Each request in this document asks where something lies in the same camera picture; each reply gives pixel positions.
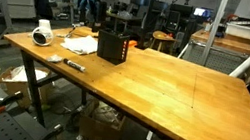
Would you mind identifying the white cloth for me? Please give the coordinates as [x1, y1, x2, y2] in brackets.
[58, 31, 100, 58]

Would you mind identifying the black perforated box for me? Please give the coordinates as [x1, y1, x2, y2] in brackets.
[93, 26, 132, 68]

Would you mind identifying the cardboard box with plastic bag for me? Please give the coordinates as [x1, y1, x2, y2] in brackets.
[0, 61, 57, 113]

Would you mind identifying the cardboard box with rags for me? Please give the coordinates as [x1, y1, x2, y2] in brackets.
[77, 97, 129, 140]

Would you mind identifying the small round dark table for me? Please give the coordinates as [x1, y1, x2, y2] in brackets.
[104, 10, 143, 36]

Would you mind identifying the white cup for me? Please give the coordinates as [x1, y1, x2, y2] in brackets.
[37, 18, 54, 32]

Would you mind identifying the orange and black block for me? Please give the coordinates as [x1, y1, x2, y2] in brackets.
[128, 39, 139, 50]

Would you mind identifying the black vertical pole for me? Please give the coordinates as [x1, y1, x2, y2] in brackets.
[137, 0, 157, 49]

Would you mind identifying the white VR controller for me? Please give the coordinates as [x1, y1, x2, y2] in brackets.
[29, 24, 56, 48]

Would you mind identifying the black marker with white label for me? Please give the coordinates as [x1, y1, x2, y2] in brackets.
[61, 57, 88, 74]

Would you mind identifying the small crumpled foil piece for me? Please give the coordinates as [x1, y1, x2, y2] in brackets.
[45, 53, 64, 65]

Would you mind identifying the white drawer cabinet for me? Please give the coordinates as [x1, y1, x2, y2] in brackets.
[0, 0, 39, 23]

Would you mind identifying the round wooden stool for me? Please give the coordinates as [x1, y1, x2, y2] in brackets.
[149, 29, 177, 55]

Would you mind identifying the black table leg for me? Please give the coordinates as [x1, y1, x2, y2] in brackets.
[8, 49, 58, 128]

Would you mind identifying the lit computer monitor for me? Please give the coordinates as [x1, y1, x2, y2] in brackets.
[192, 6, 208, 19]

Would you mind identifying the black orange bar clamp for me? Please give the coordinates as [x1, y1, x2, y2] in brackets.
[31, 120, 65, 140]
[0, 88, 24, 120]

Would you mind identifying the wooden workbench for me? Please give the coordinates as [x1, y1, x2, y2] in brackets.
[189, 27, 250, 55]

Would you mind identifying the grey pegboard panel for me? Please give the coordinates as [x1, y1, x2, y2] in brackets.
[180, 40, 250, 79]

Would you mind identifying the black perforated board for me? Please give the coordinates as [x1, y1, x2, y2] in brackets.
[0, 107, 73, 140]

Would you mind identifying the white plastic bin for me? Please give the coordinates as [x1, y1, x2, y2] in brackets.
[224, 21, 250, 41]

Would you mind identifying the grey metal post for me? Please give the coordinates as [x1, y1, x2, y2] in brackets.
[199, 0, 230, 69]

